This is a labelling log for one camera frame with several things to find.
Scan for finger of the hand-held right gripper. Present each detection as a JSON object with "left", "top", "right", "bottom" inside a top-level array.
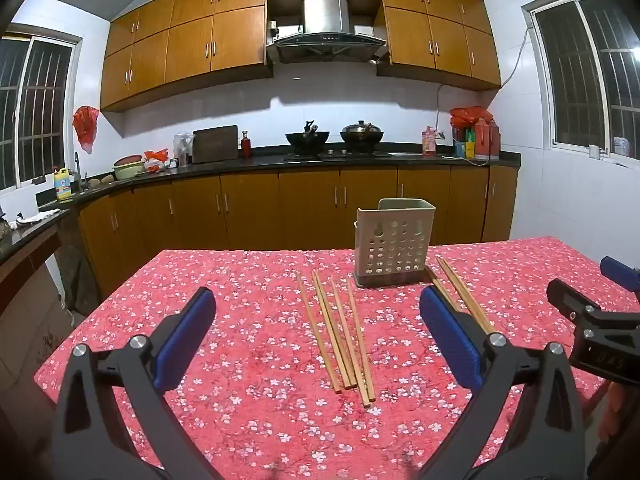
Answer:
[
  {"left": 600, "top": 256, "right": 640, "bottom": 293},
  {"left": 546, "top": 279, "right": 603, "bottom": 328}
]

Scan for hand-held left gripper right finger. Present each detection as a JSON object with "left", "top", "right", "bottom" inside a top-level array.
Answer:
[{"left": 415, "top": 286, "right": 586, "bottom": 480}]

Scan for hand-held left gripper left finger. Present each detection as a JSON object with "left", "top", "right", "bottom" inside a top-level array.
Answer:
[{"left": 50, "top": 287, "right": 221, "bottom": 480}]

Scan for beige perforated chopstick holder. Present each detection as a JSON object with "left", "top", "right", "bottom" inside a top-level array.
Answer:
[{"left": 352, "top": 198, "right": 437, "bottom": 289}]

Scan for red floral tablecloth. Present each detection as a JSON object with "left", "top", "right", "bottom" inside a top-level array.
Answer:
[{"left": 34, "top": 236, "right": 640, "bottom": 480}]

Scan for wooden base cabinets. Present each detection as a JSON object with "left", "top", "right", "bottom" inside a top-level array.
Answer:
[{"left": 75, "top": 165, "right": 521, "bottom": 311}]

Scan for green basin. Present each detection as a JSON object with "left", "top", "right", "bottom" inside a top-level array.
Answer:
[{"left": 113, "top": 154, "right": 147, "bottom": 180}]

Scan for green and yellow carton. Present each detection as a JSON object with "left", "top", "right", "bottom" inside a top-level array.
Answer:
[{"left": 454, "top": 127, "right": 476, "bottom": 158}]

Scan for white cloth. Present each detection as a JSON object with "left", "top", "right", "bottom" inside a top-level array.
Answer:
[{"left": 15, "top": 209, "right": 66, "bottom": 226}]

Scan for clear plastic bag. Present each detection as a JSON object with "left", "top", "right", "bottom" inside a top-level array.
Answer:
[{"left": 173, "top": 131, "right": 196, "bottom": 167}]

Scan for black kitchen countertop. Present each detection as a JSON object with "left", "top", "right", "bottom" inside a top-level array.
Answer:
[{"left": 0, "top": 144, "right": 522, "bottom": 267}]

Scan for yellow detergent bottle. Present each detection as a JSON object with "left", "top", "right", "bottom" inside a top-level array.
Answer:
[{"left": 53, "top": 167, "right": 74, "bottom": 203}]

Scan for dark wooden cutting board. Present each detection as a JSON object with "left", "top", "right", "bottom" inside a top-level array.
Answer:
[{"left": 192, "top": 125, "right": 239, "bottom": 164}]

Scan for metal faucet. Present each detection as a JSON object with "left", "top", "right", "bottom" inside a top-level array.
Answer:
[{"left": 74, "top": 151, "right": 91, "bottom": 193}]

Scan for wide barred window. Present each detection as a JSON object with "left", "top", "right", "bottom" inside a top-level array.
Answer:
[{"left": 522, "top": 0, "right": 640, "bottom": 161}]

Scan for large red plastic bag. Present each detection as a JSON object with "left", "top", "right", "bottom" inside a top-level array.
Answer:
[{"left": 449, "top": 106, "right": 493, "bottom": 128}]

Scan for black gas stove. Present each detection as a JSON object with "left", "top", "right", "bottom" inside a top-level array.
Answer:
[{"left": 284, "top": 147, "right": 393, "bottom": 162}]

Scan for wok with lid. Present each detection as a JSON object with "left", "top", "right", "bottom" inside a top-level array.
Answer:
[{"left": 340, "top": 120, "right": 385, "bottom": 153}]

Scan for hanging red plastic bag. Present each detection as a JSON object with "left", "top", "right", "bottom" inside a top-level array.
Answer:
[{"left": 72, "top": 106, "right": 100, "bottom": 155}]

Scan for barred window with narrow panes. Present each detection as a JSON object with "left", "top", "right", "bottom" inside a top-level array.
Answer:
[{"left": 0, "top": 35, "right": 83, "bottom": 191}]

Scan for steel range hood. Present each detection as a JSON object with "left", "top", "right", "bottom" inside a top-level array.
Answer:
[{"left": 265, "top": 0, "right": 390, "bottom": 65}]

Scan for grey wall hose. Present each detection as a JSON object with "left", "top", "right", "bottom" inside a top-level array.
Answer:
[{"left": 435, "top": 84, "right": 451, "bottom": 133}]

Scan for black wok with handle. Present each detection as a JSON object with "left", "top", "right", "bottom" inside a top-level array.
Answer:
[{"left": 285, "top": 120, "right": 331, "bottom": 157}]

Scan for white wall cable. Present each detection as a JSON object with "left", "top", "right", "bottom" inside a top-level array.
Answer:
[{"left": 497, "top": 7, "right": 532, "bottom": 87}]

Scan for wooden wall cabinets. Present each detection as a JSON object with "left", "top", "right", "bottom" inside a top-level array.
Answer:
[{"left": 100, "top": 0, "right": 502, "bottom": 113}]

